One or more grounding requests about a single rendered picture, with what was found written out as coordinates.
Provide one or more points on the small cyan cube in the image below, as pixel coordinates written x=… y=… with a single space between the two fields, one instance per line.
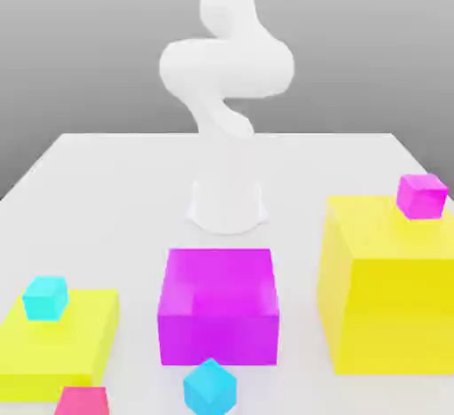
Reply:
x=45 y=299

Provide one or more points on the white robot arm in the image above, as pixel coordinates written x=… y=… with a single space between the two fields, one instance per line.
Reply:
x=227 y=67

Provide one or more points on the small magenta cube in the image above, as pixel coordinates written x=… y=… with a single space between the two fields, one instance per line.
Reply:
x=421 y=197

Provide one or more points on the large magenta box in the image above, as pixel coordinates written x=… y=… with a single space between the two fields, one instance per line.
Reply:
x=218 y=315

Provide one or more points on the tall large yellow box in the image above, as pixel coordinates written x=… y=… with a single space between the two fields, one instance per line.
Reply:
x=390 y=298

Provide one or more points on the small blue cube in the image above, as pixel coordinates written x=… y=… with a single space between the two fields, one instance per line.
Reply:
x=210 y=388

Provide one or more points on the small pink cube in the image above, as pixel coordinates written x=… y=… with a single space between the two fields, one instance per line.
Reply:
x=82 y=402

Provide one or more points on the low large yellow box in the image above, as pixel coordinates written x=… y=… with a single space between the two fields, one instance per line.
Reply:
x=53 y=351

